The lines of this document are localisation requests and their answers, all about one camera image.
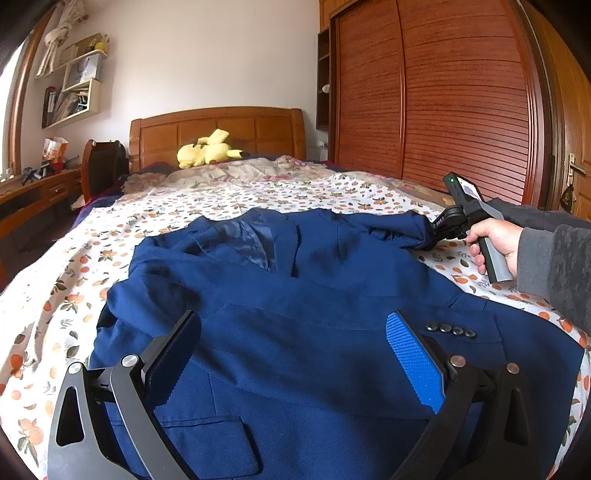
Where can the orange white paper bag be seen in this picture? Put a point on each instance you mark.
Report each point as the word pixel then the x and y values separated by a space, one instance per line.
pixel 54 150

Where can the person right hand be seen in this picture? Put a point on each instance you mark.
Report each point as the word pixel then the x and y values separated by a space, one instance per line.
pixel 505 237

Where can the white wall shelf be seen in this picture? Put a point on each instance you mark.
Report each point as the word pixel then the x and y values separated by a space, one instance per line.
pixel 76 72

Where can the grey sleeved right forearm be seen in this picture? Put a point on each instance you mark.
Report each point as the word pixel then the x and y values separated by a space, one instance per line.
pixel 556 266

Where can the tied white curtain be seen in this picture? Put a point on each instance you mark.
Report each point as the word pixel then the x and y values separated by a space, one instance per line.
pixel 73 12

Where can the floral quilt blanket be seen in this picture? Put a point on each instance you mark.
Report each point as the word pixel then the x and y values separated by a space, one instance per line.
pixel 274 170

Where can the wooden louvered wardrobe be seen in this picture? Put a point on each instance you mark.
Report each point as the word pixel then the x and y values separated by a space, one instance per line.
pixel 417 89

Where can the window with wooden frame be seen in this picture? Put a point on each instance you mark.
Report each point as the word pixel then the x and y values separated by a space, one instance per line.
pixel 14 81

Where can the wooden desk cabinet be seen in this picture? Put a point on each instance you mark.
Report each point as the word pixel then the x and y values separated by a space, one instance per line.
pixel 33 217

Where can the navy blue suit jacket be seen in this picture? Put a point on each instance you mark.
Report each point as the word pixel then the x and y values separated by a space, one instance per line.
pixel 285 371

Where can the wooden door with handle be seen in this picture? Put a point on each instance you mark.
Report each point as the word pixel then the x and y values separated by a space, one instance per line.
pixel 572 184

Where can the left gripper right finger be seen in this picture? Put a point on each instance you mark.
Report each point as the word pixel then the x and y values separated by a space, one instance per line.
pixel 483 425

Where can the orange print bed sheet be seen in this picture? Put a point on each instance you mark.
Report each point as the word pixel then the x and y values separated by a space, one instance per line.
pixel 50 310

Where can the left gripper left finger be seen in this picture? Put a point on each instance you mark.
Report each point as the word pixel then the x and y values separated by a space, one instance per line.
pixel 82 442

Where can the yellow pikachu plush toy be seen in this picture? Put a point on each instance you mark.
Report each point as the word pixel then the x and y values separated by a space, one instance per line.
pixel 208 150

